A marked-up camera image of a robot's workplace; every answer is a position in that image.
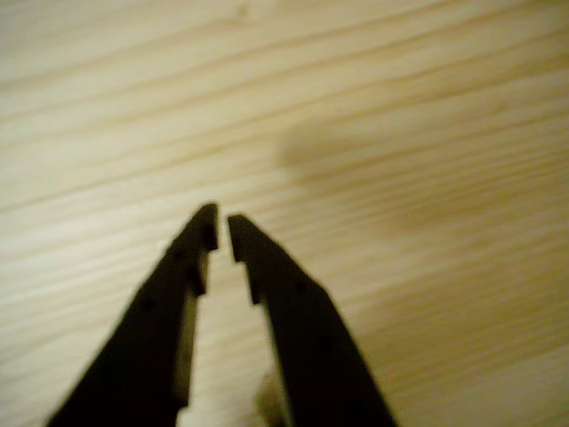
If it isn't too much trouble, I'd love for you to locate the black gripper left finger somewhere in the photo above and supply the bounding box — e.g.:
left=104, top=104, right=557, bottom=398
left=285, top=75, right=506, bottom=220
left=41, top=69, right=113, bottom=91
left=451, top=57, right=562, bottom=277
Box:
left=44, top=202, right=220, bottom=427

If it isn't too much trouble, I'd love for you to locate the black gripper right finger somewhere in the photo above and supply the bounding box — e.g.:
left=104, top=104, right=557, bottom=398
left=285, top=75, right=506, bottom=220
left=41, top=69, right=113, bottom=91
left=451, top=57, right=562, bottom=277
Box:
left=226, top=213, right=400, bottom=427

